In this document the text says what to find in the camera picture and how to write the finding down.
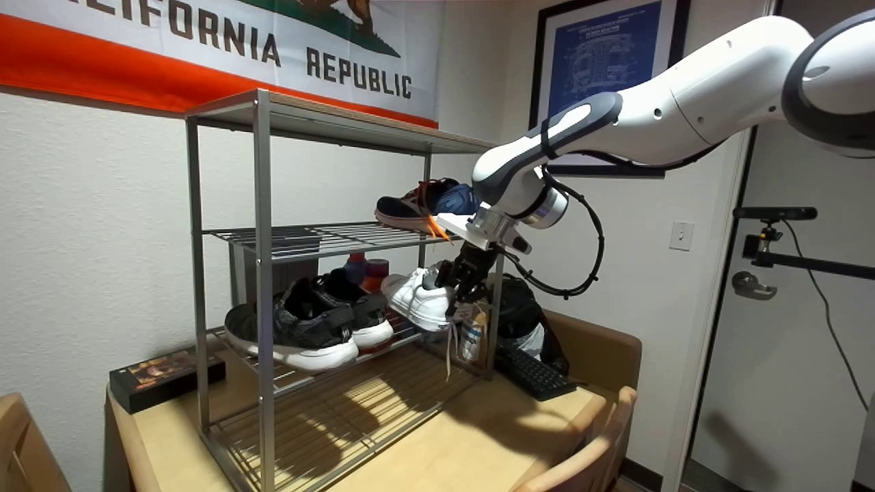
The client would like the California Republic flag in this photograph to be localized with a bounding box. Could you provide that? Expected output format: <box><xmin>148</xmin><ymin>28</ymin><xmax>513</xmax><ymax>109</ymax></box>
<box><xmin>0</xmin><ymin>0</ymin><xmax>443</xmax><ymax>125</ymax></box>

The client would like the dark rectangular box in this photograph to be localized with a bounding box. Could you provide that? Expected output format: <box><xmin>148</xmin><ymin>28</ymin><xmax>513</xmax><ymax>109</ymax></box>
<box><xmin>110</xmin><ymin>346</ymin><xmax>196</xmax><ymax>413</ymax></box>

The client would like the white light switch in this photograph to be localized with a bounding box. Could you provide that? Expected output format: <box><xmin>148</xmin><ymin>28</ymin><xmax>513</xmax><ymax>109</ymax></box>
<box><xmin>670</xmin><ymin>222</ymin><xmax>694</xmax><ymax>251</ymax></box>

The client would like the black computer keyboard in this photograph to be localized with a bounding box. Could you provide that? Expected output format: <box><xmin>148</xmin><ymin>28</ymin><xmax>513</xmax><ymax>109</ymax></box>
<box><xmin>494</xmin><ymin>350</ymin><xmax>572</xmax><ymax>402</ymax></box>

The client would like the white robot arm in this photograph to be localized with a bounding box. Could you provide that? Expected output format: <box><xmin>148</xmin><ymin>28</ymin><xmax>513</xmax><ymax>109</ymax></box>
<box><xmin>439</xmin><ymin>12</ymin><xmax>875</xmax><ymax>300</ymax></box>

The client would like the black camera on stand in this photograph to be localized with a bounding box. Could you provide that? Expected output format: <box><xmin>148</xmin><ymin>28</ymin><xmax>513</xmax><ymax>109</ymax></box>
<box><xmin>731</xmin><ymin>201</ymin><xmax>875</xmax><ymax>285</ymax></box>

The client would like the blue orange running shoe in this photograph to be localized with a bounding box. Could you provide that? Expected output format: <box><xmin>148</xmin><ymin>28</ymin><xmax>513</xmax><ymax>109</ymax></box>
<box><xmin>374</xmin><ymin>178</ymin><xmax>479</xmax><ymax>240</ymax></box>

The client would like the metal wire shoe rack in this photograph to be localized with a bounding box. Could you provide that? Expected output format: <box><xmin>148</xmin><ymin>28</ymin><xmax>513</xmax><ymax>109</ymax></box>
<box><xmin>184</xmin><ymin>84</ymin><xmax>519</xmax><ymax>492</ymax></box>

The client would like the white tennis shoe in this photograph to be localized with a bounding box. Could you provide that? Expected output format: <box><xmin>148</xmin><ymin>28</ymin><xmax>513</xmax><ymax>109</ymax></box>
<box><xmin>381</xmin><ymin>268</ymin><xmax>448</xmax><ymax>330</ymax></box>

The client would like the framed blue poster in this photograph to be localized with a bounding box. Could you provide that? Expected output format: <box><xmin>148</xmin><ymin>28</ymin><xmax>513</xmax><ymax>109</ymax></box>
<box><xmin>523</xmin><ymin>0</ymin><xmax>694</xmax><ymax>178</ymax></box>

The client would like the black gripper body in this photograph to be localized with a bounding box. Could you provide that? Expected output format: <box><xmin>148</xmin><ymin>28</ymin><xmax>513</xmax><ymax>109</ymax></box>
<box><xmin>446</xmin><ymin>244</ymin><xmax>501</xmax><ymax>300</ymax></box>

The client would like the black white sneaker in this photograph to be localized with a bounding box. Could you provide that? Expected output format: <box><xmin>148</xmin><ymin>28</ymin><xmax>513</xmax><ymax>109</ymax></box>
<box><xmin>223</xmin><ymin>279</ymin><xmax>359</xmax><ymax>372</ymax></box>
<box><xmin>318</xmin><ymin>268</ymin><xmax>393</xmax><ymax>350</ymax></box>

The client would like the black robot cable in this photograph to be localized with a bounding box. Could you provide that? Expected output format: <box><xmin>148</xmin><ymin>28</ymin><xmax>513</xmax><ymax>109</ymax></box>
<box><xmin>508</xmin><ymin>178</ymin><xmax>608</xmax><ymax>300</ymax></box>

